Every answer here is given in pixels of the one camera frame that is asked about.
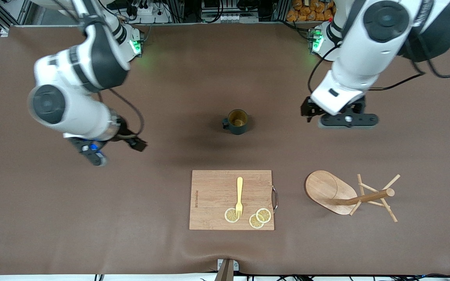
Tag wooden mug tree rack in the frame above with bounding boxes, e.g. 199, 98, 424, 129
304, 170, 401, 223

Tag yellow plastic fork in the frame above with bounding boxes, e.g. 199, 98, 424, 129
235, 177, 244, 219

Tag brown table mat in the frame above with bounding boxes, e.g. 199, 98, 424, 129
0, 21, 450, 276

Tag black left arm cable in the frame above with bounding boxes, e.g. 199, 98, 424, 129
308, 39, 450, 94

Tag brown tapered pole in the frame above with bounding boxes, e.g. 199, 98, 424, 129
214, 260, 235, 281

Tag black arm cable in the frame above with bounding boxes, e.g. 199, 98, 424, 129
308, 39, 450, 94
98, 88, 146, 138

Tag bamboo cutting board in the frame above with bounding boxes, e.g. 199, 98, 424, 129
189, 170, 275, 231

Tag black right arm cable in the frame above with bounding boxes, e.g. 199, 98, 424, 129
98, 88, 146, 138

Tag orange packets pile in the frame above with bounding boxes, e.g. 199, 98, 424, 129
287, 0, 339, 22

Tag white power strip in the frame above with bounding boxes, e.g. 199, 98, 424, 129
131, 0, 171, 24

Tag dark green enamel mug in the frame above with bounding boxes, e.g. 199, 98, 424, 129
222, 109, 249, 135

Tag metal table clamp bracket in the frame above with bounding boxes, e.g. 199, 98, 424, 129
217, 259, 239, 272

